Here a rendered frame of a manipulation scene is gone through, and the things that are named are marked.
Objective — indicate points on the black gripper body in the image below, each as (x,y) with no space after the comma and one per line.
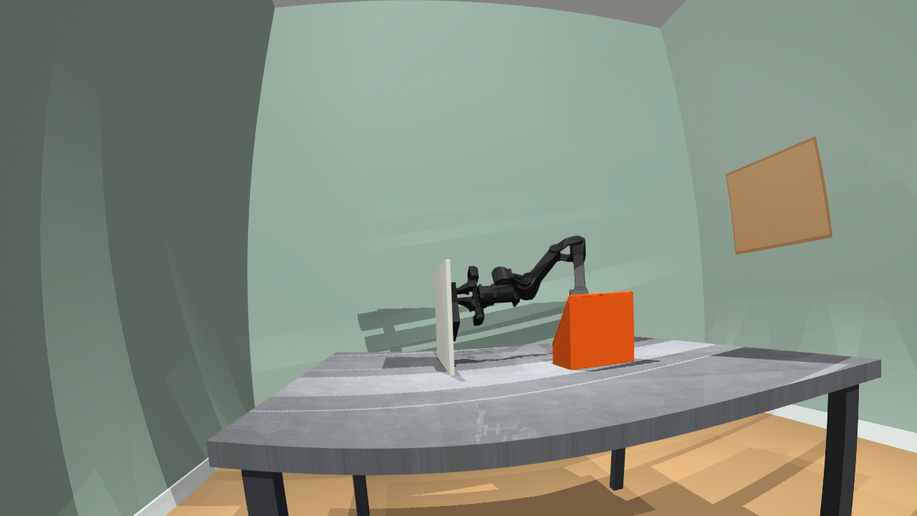
(481,295)

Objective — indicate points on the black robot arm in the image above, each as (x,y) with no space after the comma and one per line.
(513,287)

